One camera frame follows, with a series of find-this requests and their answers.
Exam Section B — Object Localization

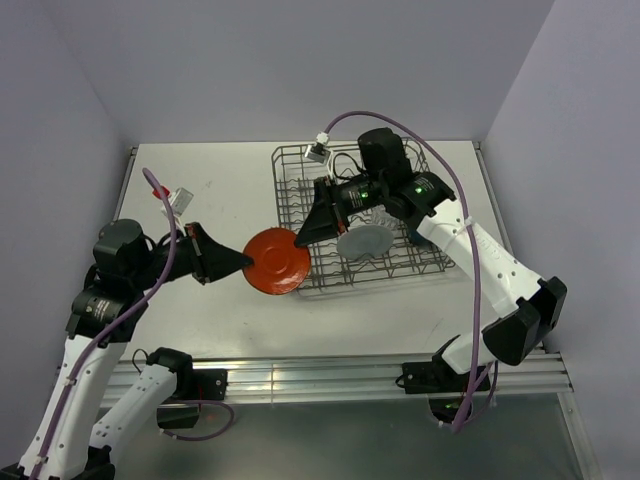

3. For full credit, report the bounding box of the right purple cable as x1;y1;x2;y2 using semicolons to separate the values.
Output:
323;110;499;434

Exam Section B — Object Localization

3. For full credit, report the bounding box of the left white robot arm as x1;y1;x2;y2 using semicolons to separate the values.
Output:
1;219;253;479

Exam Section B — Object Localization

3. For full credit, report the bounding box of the right black base bracket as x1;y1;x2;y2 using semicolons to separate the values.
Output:
395;360;470;395

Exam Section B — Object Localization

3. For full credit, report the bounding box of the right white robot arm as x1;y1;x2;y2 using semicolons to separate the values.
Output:
295;128;567;390

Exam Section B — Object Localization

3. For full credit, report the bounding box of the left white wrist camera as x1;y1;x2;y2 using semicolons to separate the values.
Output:
162;186;194;217

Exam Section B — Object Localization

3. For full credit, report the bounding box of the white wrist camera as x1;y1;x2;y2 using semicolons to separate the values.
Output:
303;132;332;176
162;186;194;217

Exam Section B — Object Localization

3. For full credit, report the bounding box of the dark blue mug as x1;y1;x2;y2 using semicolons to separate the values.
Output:
407;228;433;248

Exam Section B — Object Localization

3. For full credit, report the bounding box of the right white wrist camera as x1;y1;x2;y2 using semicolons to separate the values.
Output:
303;132;332;176

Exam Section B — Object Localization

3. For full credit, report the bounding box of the grey wire dish rack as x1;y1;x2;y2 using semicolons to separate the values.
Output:
271;144;455;296

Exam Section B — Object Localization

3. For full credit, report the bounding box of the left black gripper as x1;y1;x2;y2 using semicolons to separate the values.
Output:
130;221;253;289

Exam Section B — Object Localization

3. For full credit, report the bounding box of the black base bracket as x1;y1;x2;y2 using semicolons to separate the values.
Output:
395;360;470;395
156;368;228;431

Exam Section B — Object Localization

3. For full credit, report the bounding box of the pale blue scalloped plate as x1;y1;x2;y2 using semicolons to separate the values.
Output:
336;225;394;261

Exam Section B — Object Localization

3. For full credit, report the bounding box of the purple cable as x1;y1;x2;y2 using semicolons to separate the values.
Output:
29;167;236;471
323;110;499;434

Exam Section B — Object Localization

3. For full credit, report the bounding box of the left black base bracket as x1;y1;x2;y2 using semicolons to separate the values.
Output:
156;368;228;431

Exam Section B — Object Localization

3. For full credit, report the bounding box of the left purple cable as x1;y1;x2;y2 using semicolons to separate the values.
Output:
29;167;236;471

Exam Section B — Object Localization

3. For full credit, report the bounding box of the orange-red saucer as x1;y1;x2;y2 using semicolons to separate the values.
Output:
243;227;311;295

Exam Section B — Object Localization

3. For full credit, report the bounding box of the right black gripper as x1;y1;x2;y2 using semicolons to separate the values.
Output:
292;174;385;249

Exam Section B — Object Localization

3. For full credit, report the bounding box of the aluminium mounting rail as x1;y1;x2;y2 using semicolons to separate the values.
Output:
193;348;573;405

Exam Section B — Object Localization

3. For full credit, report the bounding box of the clear faceted glass tumbler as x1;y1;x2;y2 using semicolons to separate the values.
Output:
370;206;400;230

